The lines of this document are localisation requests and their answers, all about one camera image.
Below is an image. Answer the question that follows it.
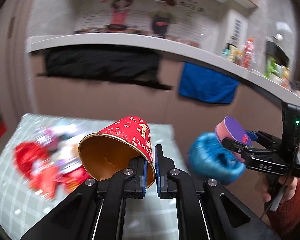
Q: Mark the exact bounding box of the blue towel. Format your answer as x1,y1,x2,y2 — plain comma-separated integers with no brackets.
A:
178,62,239,105

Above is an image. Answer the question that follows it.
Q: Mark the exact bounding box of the red bottle on counter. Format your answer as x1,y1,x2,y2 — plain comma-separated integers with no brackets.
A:
242,37,255,69

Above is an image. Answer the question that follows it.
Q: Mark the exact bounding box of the blue trash bag bin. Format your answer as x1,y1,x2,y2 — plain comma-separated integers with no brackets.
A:
188,132,245,185

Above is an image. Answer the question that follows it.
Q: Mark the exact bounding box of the black cloth on cabinet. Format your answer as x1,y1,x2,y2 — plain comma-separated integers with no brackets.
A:
38,45,172,90

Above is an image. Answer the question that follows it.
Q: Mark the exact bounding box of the cartoon couple wall poster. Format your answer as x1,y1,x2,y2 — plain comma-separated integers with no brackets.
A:
75,0,221,48

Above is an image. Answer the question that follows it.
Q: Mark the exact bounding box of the black wall rack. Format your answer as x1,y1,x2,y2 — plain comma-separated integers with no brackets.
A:
265,34,290,67

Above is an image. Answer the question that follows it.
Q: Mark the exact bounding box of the green checked tablecloth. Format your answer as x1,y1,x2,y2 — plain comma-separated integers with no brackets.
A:
0,113,179,239

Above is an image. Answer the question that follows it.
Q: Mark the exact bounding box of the pink snack wrapper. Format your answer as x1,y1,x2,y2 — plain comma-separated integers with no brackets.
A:
34,126,76,152

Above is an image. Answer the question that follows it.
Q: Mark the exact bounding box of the red fuzzy sleeve forearm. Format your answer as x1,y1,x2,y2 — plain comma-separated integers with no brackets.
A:
267,180,300,239

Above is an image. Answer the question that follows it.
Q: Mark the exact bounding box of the purple pink sponge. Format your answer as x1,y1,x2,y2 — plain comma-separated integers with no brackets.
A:
214,115,253,163

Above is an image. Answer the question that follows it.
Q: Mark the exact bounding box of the red paper cup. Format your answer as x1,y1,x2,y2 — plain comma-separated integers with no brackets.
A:
78,116,155,188

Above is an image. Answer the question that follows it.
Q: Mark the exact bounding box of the red snack packet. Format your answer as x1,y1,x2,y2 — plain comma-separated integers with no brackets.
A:
30,165,91,199

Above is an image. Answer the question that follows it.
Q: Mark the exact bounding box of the white countertop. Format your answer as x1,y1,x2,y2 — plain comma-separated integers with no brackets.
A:
26,33,300,106

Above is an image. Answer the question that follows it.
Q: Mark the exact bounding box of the green item on counter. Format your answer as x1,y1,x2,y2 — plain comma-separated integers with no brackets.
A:
265,57,277,79

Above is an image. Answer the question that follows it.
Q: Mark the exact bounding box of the red plastic bag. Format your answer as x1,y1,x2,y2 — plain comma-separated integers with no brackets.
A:
13,141,49,179

